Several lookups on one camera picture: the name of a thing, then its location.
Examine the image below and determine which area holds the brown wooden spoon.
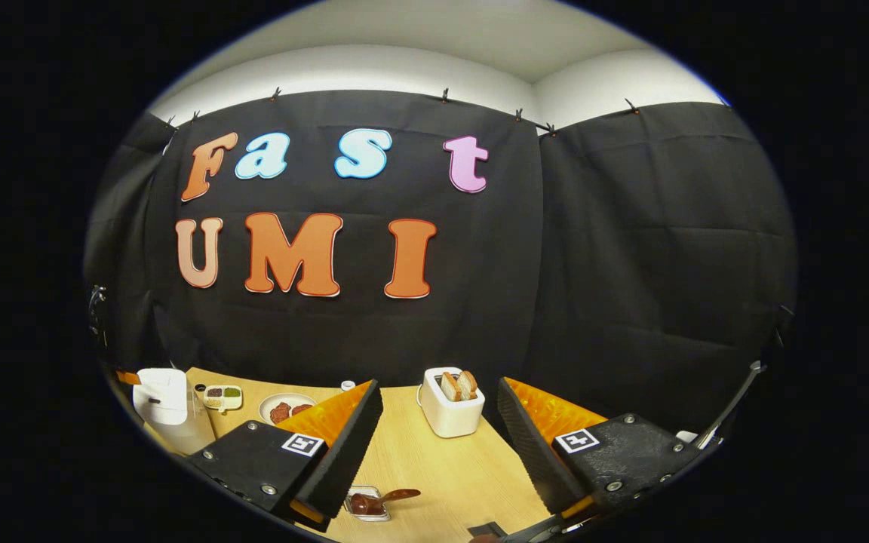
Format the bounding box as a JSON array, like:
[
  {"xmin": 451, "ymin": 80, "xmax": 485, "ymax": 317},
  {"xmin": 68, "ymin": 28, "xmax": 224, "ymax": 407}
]
[{"xmin": 349, "ymin": 489, "xmax": 422, "ymax": 518}]

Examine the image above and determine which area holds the white toaster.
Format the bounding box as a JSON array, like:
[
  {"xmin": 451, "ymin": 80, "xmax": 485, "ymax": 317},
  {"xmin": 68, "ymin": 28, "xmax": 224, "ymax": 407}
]
[{"xmin": 417, "ymin": 367, "xmax": 486, "ymax": 439}]

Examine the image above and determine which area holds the black backdrop cloth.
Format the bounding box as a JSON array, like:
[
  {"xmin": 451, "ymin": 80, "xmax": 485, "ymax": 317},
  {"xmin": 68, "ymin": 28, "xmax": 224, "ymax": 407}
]
[{"xmin": 84, "ymin": 89, "xmax": 797, "ymax": 434}]

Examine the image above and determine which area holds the white round plate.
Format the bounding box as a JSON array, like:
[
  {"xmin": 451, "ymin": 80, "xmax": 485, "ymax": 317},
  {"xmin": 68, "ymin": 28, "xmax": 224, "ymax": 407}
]
[{"xmin": 259, "ymin": 392, "xmax": 319, "ymax": 428}]

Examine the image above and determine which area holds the white rice cooker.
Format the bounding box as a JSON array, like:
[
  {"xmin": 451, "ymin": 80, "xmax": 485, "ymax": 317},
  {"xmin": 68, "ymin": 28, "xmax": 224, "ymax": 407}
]
[{"xmin": 133, "ymin": 368, "xmax": 216, "ymax": 456}]

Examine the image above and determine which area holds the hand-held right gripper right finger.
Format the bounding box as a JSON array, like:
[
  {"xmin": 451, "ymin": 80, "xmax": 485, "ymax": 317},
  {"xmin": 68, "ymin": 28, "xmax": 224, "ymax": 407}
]
[{"xmin": 496, "ymin": 376, "xmax": 707, "ymax": 523}]

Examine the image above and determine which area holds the white divided seasoning dish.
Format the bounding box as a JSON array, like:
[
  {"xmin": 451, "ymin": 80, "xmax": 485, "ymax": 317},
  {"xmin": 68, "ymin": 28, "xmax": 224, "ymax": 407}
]
[{"xmin": 203, "ymin": 385, "xmax": 244, "ymax": 412}]

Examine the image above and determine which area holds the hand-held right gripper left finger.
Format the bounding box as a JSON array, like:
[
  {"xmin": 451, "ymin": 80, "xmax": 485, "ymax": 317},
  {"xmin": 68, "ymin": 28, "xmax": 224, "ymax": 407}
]
[{"xmin": 184, "ymin": 379, "xmax": 385, "ymax": 533}]

